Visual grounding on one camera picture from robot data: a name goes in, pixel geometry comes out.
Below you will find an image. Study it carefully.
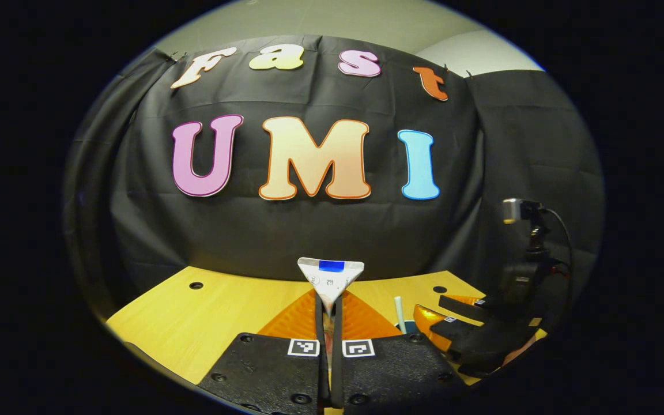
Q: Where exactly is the wooden desktop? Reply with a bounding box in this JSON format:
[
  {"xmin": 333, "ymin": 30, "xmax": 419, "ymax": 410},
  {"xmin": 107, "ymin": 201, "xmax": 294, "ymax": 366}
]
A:
[{"xmin": 105, "ymin": 265, "xmax": 549, "ymax": 415}]

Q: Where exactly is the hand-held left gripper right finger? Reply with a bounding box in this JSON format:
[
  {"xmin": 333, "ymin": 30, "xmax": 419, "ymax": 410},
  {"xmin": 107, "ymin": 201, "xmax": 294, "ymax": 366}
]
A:
[{"xmin": 331, "ymin": 290, "xmax": 471, "ymax": 415}]

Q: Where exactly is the black backdrop cloth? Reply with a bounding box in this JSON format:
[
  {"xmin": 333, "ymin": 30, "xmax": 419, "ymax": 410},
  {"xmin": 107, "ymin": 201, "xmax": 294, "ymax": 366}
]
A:
[{"xmin": 62, "ymin": 35, "xmax": 606, "ymax": 323}]

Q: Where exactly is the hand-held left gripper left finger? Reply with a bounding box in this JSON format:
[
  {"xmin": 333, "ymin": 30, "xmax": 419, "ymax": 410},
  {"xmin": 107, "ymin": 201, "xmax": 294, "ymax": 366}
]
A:
[{"xmin": 199, "ymin": 288, "xmax": 330, "ymax": 415}]

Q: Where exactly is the white toothpaste tube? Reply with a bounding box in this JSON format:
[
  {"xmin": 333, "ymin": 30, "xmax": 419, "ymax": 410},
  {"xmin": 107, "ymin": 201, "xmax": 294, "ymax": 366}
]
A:
[{"xmin": 297, "ymin": 257, "xmax": 365, "ymax": 323}]

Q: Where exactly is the black cable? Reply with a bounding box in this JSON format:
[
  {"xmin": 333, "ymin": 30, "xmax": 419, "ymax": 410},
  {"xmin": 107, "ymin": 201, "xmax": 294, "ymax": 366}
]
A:
[{"xmin": 545, "ymin": 209, "xmax": 574, "ymax": 271}]

